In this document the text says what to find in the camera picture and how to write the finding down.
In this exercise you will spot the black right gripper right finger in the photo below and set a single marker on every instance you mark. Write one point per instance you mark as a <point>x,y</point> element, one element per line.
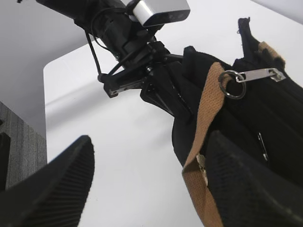
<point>246,193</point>

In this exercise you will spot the grey foam block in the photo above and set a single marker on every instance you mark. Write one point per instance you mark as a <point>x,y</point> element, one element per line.
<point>22,149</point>

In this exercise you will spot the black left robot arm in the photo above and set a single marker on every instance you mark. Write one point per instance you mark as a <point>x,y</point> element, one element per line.
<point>85,13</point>

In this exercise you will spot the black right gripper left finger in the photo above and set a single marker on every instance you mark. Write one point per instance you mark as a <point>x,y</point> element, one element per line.
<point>55,195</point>

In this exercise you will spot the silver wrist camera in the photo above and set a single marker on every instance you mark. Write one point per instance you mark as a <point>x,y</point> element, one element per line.
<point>158,12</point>

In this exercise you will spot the silver zipper pull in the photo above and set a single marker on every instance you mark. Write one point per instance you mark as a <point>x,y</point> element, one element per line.
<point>244,77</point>

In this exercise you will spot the black fabric bag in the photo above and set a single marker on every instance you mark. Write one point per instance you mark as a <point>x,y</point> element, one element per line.
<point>267,123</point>

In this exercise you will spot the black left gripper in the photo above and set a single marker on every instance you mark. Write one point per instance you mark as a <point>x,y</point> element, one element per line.
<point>132,45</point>

